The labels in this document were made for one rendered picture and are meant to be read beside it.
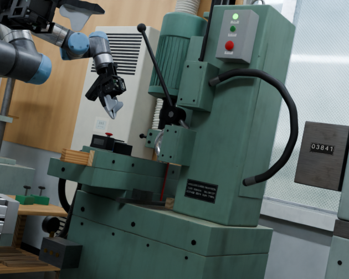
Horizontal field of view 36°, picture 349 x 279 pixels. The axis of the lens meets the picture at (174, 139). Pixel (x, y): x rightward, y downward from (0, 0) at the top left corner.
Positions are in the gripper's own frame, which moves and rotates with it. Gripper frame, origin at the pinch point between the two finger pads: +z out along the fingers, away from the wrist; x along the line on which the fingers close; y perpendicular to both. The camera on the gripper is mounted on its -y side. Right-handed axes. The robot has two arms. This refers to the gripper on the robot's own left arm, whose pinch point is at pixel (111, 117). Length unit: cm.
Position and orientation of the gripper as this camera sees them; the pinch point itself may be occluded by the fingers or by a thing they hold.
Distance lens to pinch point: 203.8
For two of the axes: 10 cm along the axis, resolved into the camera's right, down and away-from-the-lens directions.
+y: 7.8, -3.8, -5.0
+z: 2.4, 9.2, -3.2
